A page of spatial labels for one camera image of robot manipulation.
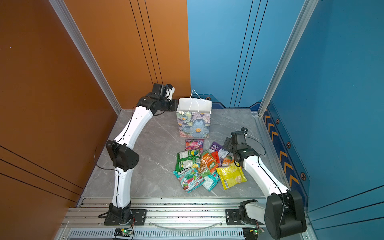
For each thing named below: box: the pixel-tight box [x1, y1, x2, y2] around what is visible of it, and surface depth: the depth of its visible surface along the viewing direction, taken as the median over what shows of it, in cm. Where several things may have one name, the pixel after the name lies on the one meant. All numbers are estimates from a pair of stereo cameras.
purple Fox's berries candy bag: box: [185, 138, 205, 154], surface depth 99 cm
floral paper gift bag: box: [176, 89, 212, 139], surface depth 93 cm
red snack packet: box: [211, 150, 220, 164], surface depth 92 cm
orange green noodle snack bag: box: [199, 151, 219, 174], surface depth 89 cm
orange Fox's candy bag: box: [221, 155, 235, 167], surface depth 92 cm
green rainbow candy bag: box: [175, 149, 201, 175], surface depth 90 cm
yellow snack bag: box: [216, 161, 248, 190], surface depth 83 cm
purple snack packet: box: [209, 141, 230, 168], surface depth 95 cm
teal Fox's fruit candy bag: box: [173, 168, 206, 193], surface depth 84 cm
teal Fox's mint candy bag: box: [202, 172, 221, 192], surface depth 84 cm
